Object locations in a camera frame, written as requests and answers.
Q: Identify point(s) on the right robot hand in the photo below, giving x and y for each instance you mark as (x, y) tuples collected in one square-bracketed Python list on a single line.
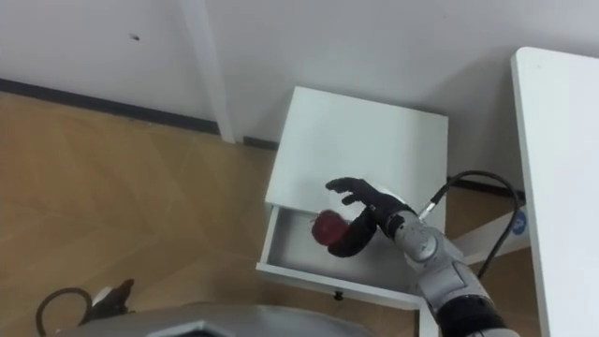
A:
[(381, 206)]

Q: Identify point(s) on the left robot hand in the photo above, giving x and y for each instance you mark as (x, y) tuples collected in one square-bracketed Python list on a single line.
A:
[(112, 302)]

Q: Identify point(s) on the red apple soft toy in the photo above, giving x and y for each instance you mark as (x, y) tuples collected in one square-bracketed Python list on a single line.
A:
[(326, 229)]

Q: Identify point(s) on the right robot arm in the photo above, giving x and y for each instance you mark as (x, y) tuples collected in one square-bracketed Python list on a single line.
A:
[(437, 262)]

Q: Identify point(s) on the white bedside cabinet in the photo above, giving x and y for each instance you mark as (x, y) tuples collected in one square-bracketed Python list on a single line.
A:
[(360, 136)]

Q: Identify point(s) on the white open drawer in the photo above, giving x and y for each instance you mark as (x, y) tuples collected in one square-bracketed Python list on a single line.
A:
[(299, 253)]

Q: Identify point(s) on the robot body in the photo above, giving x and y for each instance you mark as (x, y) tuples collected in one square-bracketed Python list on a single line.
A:
[(234, 320)]

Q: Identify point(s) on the blue round sticker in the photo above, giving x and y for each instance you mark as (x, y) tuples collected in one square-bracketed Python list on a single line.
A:
[(519, 222)]

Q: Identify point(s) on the white desk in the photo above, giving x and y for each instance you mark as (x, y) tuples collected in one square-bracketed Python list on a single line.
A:
[(561, 187)]

